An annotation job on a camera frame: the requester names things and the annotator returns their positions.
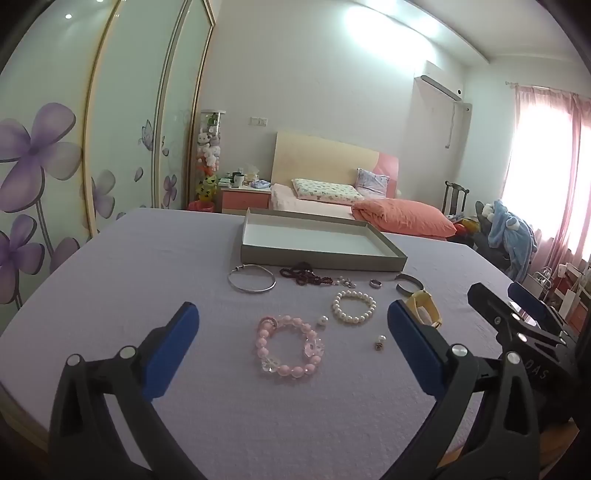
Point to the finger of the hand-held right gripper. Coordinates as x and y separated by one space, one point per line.
485 302
531 304

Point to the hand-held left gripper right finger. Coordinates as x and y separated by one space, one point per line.
415 350

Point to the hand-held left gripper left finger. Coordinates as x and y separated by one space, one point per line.
171 350

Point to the small silver earring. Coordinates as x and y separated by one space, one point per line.
379 344

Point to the dark cuff bangle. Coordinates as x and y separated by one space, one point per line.
408 276

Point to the white pearl stud earring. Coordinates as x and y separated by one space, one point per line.
322 321

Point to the thin silver bangle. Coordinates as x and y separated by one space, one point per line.
238 268

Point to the grey shallow cardboard tray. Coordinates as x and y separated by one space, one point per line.
300 240

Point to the white storage rack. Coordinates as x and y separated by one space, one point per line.
563 286

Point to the dark office chair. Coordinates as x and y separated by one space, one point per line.
485 240

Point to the blue plush robe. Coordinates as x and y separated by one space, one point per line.
512 235

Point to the colourful toy pile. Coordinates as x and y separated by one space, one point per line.
466 228

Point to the purple tablecloth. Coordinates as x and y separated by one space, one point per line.
138 277

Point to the dark wooden chair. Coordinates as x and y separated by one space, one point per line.
455 196

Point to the orange quilt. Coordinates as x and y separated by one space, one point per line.
401 216

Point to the pink curtain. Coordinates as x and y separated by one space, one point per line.
549 184

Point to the red trash bin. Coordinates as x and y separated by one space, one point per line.
201 206

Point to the lilac patterned pillow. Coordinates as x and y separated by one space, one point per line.
371 182

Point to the pink and cream nightstand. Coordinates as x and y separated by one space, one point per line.
244 199

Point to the white mug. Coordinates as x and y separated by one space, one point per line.
238 181

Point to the white floral pillow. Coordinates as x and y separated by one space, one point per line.
323 190

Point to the blue patterned pouch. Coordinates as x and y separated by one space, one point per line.
261 184

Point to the bed with pink sheet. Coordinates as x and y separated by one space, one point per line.
286 199

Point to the plush toy display tube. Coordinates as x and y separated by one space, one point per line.
210 152

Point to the cream and pink headboard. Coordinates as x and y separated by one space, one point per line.
323 161

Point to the white air conditioner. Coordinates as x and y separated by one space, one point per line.
438 86

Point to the flower print sliding wardrobe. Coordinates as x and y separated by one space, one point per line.
60 138

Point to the white wall socket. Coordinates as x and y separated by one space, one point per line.
258 122

